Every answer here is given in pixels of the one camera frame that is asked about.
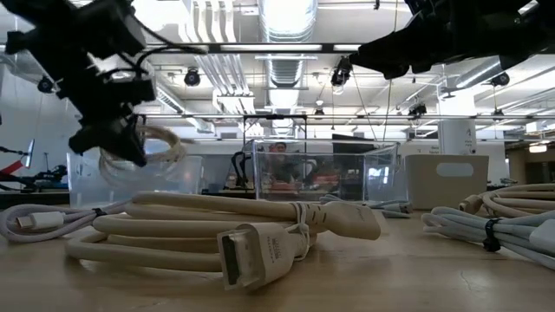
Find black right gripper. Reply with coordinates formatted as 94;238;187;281
349;0;539;81

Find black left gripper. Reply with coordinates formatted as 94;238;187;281
55;58;147;166

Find beige thick cable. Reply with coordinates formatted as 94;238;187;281
98;124;188;188
64;191;382;292
458;182;555;219

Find white USB cable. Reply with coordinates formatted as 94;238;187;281
0;199;131;244

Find light blue USB cable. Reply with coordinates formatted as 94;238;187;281
421;205;555;272
318;193;414;219

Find clear plastic bin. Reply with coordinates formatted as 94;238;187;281
252;139;401;203
66;150;204;210

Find background bench equipment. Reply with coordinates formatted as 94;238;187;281
0;138;69;194

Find black background chair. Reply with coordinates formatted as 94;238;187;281
231;150;253;191

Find person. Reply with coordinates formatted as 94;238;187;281
264;141;304;192

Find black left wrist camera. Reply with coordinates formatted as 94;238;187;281
108;68;157;105

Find silver ceiling duct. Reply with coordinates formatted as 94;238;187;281
258;0;320;138

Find black metal rig frame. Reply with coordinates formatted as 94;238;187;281
142;42;363;55

